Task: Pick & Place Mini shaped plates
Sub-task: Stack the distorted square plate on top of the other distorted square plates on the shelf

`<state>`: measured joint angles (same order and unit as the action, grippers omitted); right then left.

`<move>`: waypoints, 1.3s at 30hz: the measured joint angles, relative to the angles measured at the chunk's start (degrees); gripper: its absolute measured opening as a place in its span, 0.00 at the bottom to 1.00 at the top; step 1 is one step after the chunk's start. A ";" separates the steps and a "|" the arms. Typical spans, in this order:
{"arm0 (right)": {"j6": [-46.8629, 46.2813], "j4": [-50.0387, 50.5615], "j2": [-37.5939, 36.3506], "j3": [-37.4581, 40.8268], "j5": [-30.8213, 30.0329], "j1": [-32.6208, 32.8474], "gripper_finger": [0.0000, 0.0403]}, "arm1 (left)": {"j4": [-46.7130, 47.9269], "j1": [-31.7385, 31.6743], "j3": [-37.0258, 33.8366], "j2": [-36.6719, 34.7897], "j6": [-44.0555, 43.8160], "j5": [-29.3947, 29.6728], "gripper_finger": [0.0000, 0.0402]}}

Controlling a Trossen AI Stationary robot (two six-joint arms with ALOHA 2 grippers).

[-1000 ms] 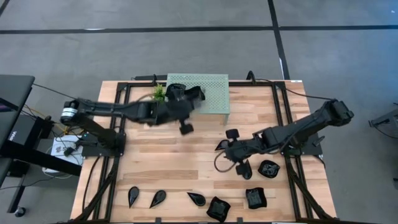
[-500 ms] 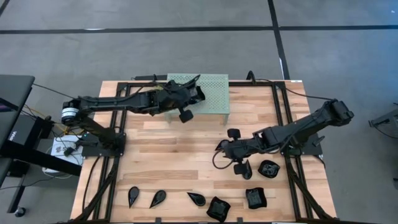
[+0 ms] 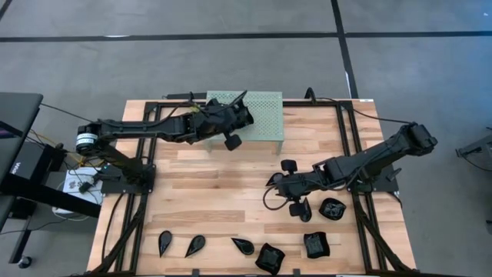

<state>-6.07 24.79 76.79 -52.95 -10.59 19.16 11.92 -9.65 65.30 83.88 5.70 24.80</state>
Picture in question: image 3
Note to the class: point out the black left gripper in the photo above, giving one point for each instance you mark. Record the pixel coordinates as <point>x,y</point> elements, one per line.
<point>213,119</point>

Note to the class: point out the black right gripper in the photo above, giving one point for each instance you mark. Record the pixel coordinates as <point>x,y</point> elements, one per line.
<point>300,184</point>

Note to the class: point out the black teardrop mini plate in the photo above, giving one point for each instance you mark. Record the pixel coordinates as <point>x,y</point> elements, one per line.
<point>272,180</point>
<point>246,247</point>
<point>165,239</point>
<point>307,214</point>
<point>197,243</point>

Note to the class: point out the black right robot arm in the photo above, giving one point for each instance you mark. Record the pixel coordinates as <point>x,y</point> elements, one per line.
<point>369,161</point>

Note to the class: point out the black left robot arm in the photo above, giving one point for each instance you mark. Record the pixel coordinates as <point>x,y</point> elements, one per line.
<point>134,129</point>

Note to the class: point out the green perforated metal shelf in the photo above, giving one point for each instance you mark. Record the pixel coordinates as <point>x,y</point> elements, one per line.
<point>269,119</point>

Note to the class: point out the black power strip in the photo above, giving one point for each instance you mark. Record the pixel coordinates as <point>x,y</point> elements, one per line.
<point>178,95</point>

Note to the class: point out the black edge clamp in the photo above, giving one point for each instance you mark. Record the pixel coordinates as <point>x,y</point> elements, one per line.
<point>296,272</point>
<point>195,272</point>

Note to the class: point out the white power box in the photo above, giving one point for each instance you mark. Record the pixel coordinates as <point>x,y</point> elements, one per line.
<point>73,184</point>

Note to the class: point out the black computer case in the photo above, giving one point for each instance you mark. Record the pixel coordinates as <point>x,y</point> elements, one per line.
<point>30,161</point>

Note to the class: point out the black desk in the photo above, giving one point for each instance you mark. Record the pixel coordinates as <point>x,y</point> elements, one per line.
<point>19,111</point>

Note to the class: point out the black caster wheel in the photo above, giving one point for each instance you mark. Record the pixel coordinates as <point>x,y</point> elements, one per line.
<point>25,262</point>

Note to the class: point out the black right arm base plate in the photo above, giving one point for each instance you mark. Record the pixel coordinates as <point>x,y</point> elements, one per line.
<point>386,184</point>

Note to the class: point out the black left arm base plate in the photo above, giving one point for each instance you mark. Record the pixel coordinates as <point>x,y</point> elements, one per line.
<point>115,187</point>

